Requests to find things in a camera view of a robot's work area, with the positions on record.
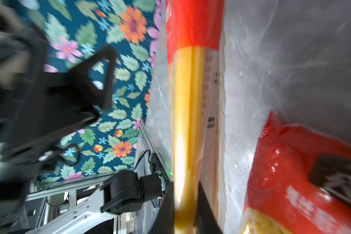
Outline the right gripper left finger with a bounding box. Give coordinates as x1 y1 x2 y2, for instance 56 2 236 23
149 181 174 234

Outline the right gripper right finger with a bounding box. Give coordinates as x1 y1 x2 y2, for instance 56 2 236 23
197 182 222 234

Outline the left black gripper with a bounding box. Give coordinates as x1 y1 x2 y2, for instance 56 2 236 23
0 5 118 187

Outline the red spaghetti package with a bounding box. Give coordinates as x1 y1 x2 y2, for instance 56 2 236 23
166 1 225 234

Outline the red macaroni bag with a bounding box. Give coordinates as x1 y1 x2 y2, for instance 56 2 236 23
239 113 351 234

